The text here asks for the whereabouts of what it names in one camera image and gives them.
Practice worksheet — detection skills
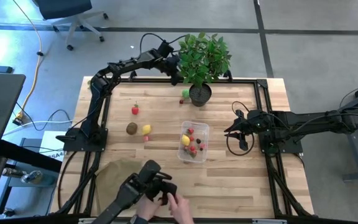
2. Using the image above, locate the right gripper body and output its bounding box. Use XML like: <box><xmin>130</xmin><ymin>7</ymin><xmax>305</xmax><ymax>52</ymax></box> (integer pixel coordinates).
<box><xmin>235</xmin><ymin>110</ymin><xmax>273</xmax><ymax>152</ymax></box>

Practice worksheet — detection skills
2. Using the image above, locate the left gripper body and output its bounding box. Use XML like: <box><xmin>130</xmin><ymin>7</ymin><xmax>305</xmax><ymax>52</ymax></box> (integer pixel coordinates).
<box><xmin>158</xmin><ymin>54</ymin><xmax>182</xmax><ymax>78</ymax></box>

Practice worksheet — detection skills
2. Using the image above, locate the clear plastic tub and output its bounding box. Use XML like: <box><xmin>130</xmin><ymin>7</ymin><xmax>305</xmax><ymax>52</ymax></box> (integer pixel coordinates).
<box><xmin>177</xmin><ymin>120</ymin><xmax>210</xmax><ymax>164</ymax></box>

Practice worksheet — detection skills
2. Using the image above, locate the artificial plant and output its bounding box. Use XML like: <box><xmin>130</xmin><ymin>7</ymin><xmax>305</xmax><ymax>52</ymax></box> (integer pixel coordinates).
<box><xmin>177</xmin><ymin>30</ymin><xmax>232</xmax><ymax>108</ymax></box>

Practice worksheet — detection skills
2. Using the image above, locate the person's hand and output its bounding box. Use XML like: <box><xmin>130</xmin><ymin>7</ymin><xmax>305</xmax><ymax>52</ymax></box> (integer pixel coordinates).
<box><xmin>166</xmin><ymin>192</ymin><xmax>195</xmax><ymax>224</ymax></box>
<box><xmin>135</xmin><ymin>195</ymin><xmax>163</xmax><ymax>222</ymax></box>

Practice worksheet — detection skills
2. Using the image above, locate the dark metal table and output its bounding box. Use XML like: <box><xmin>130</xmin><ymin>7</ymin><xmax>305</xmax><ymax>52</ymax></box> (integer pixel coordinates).
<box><xmin>323</xmin><ymin>77</ymin><xmax>358</xmax><ymax>181</ymax></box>

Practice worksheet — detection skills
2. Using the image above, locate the olive cloth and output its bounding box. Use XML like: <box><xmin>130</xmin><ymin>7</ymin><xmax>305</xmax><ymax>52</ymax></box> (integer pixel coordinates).
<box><xmin>94</xmin><ymin>158</ymin><xmax>144</xmax><ymax>215</ymax></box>

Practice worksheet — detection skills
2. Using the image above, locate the office chair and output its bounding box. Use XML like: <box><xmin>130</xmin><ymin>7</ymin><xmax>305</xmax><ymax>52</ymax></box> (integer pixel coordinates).
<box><xmin>37</xmin><ymin>0</ymin><xmax>109</xmax><ymax>52</ymax></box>

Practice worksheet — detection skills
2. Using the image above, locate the white labelled box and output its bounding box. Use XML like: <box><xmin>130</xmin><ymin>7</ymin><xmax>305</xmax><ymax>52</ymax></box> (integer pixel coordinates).
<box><xmin>38</xmin><ymin>130</ymin><xmax>71</xmax><ymax>162</ymax></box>

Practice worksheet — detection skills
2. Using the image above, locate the clear bottle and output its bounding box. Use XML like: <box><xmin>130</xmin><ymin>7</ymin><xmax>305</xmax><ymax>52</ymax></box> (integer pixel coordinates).
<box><xmin>20</xmin><ymin>170</ymin><xmax>43</xmax><ymax>184</ymax></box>
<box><xmin>1</xmin><ymin>167</ymin><xmax>22</xmax><ymax>178</ymax></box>

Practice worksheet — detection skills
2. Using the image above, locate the black crossbar with silver brackets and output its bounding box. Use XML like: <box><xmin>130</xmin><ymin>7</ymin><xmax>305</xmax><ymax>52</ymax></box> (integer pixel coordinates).
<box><xmin>0</xmin><ymin>213</ymin><xmax>358</xmax><ymax>224</ymax></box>

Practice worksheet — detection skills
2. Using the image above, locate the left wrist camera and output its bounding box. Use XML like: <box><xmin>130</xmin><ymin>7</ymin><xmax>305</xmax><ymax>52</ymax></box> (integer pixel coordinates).
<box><xmin>157</xmin><ymin>41</ymin><xmax>174</xmax><ymax>57</ymax></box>

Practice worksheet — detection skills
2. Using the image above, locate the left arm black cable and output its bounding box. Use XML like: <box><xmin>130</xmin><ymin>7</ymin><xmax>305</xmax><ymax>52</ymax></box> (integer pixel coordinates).
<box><xmin>139</xmin><ymin>32</ymin><xmax>188</xmax><ymax>57</ymax></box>

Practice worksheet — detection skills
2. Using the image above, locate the black aluminium frame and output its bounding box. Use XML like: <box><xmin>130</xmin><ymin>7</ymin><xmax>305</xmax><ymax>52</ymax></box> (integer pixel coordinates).
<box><xmin>53</xmin><ymin>77</ymin><xmax>316</xmax><ymax>218</ymax></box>

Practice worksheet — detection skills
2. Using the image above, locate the black floor cable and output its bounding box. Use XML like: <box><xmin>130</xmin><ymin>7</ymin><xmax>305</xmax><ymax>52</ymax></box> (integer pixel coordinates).
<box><xmin>12</xmin><ymin>101</ymin><xmax>73</xmax><ymax>131</ymax></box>

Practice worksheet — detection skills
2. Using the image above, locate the yellow floor cable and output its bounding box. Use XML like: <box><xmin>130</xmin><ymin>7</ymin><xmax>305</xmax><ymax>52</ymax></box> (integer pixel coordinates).
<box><xmin>12</xmin><ymin>0</ymin><xmax>43</xmax><ymax>121</ymax></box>

